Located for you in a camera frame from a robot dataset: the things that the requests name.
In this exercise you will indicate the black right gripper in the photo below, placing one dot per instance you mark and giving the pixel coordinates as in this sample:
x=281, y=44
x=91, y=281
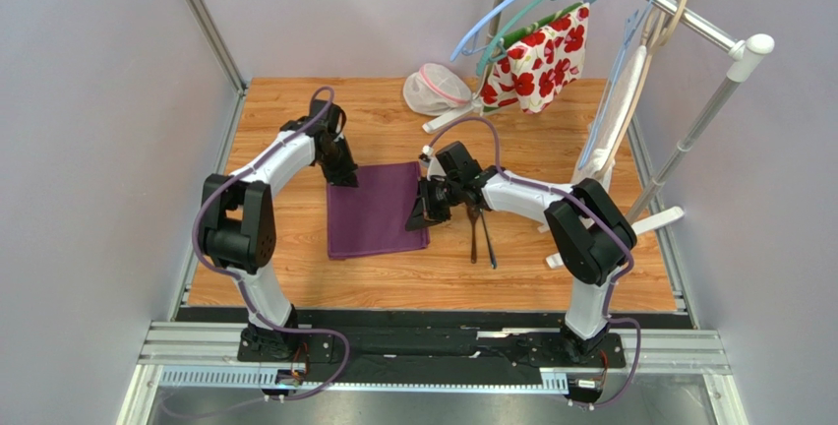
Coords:
x=431, y=196

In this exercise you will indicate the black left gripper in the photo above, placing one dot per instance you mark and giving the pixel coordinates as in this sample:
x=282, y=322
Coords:
x=348, y=174

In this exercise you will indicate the purple cloth napkin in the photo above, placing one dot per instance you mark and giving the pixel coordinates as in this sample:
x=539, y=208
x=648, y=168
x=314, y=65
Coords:
x=369, y=219

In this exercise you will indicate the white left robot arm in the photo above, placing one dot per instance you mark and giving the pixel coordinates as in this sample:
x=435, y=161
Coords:
x=235, y=234

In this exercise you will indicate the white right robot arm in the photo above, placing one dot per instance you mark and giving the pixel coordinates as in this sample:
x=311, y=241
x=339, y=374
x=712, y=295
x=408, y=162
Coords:
x=592, y=236

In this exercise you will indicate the white mesh laundry bag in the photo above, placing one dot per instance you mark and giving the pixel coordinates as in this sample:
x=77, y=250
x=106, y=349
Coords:
x=434, y=89

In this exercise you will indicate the white towel on hanger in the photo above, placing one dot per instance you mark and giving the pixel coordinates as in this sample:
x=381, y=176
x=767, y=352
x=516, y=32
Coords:
x=610, y=126

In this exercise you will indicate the red poppy floral cloth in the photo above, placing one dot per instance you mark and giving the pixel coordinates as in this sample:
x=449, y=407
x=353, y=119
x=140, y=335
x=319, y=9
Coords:
x=547, y=57

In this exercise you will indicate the metal clothes rack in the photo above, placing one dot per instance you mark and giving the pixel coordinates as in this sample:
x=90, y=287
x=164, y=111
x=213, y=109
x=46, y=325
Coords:
x=729, y=183

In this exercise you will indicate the blue thin wire hanger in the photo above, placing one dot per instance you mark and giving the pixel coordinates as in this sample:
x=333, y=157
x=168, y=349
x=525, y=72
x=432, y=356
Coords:
x=632, y=25

